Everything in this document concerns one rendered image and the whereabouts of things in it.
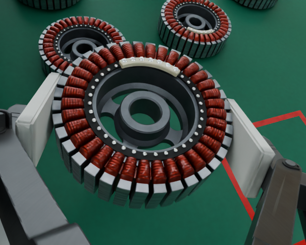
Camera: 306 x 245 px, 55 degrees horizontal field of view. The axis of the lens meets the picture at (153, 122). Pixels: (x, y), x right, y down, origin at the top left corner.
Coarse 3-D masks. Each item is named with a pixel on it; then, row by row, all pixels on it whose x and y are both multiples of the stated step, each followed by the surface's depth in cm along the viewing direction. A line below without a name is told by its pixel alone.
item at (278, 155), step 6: (264, 138) 18; (270, 144) 17; (276, 150) 17; (276, 156) 16; (270, 168) 15; (270, 174) 15; (264, 180) 15; (264, 186) 15; (300, 186) 14; (300, 192) 14; (300, 198) 14; (300, 204) 14
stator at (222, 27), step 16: (176, 0) 46; (192, 0) 47; (208, 0) 47; (160, 16) 45; (176, 16) 45; (192, 16) 46; (208, 16) 47; (224, 16) 46; (160, 32) 45; (176, 32) 43; (192, 32) 43; (208, 32) 43; (224, 32) 44; (176, 48) 44; (192, 48) 43; (208, 48) 43
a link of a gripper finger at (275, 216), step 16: (288, 160) 14; (272, 176) 13; (288, 176) 13; (272, 192) 12; (288, 192) 12; (256, 208) 15; (272, 208) 11; (288, 208) 11; (256, 224) 10; (272, 224) 10; (288, 224) 11; (256, 240) 9; (272, 240) 10; (288, 240) 10
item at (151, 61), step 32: (96, 64) 19; (128, 64) 19; (160, 64) 20; (192, 64) 20; (64, 96) 17; (96, 96) 18; (128, 96) 19; (160, 96) 21; (192, 96) 19; (224, 96) 20; (64, 128) 16; (96, 128) 16; (128, 128) 18; (160, 128) 18; (192, 128) 18; (224, 128) 18; (64, 160) 17; (96, 160) 15; (128, 160) 15; (160, 160) 16; (192, 160) 16; (128, 192) 15; (160, 192) 15; (192, 192) 18
